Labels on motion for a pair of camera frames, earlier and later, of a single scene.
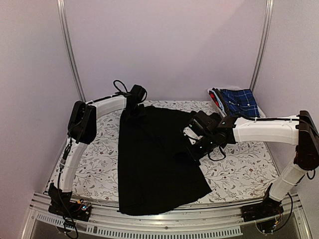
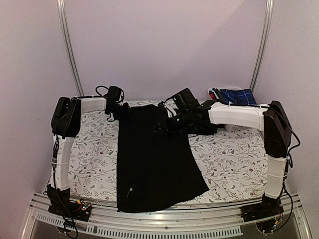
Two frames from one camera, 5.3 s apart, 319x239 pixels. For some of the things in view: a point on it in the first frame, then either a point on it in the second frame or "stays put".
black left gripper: x=129 y=117 → x=126 y=110
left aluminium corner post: x=65 y=26 stays put
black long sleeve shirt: x=157 y=172 stays put
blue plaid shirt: x=241 y=102 stays put
